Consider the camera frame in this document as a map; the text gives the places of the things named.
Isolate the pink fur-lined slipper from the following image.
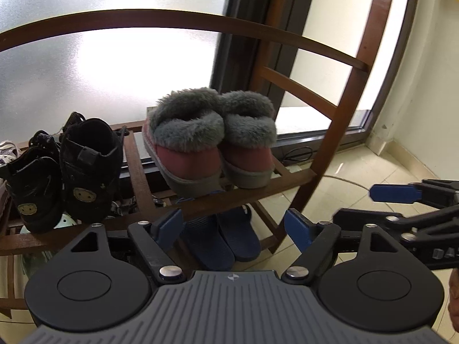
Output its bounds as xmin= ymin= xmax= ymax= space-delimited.
xmin=142 ymin=87 xmax=226 ymax=198
xmin=217 ymin=91 xmax=277 ymax=189

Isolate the white cable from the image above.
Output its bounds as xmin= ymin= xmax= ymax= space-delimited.
xmin=323 ymin=174 xmax=374 ymax=191

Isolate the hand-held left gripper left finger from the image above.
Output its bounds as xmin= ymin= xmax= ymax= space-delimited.
xmin=70 ymin=208 xmax=187 ymax=284

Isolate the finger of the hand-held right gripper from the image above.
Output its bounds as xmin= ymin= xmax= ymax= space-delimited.
xmin=369 ymin=179 xmax=459 ymax=210
xmin=332 ymin=208 xmax=459 ymax=249

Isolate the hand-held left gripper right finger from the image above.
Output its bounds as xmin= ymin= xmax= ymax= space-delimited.
xmin=281 ymin=210 xmax=402 ymax=284

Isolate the blue slide sandal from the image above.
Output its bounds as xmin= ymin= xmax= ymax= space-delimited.
xmin=179 ymin=190 xmax=235 ymax=271
xmin=217 ymin=204 xmax=262 ymax=262

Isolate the person's right hand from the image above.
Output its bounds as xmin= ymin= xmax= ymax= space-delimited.
xmin=448 ymin=268 xmax=459 ymax=334

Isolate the black ankle boot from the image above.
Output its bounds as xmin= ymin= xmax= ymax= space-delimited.
xmin=0 ymin=132 xmax=63 ymax=233
xmin=59 ymin=112 xmax=128 ymax=224

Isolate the wooden shoe rack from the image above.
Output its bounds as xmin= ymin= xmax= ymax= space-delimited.
xmin=0 ymin=9 xmax=374 ymax=319

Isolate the black cable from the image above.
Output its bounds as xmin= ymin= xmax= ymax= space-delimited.
xmin=280 ymin=146 xmax=312 ymax=162

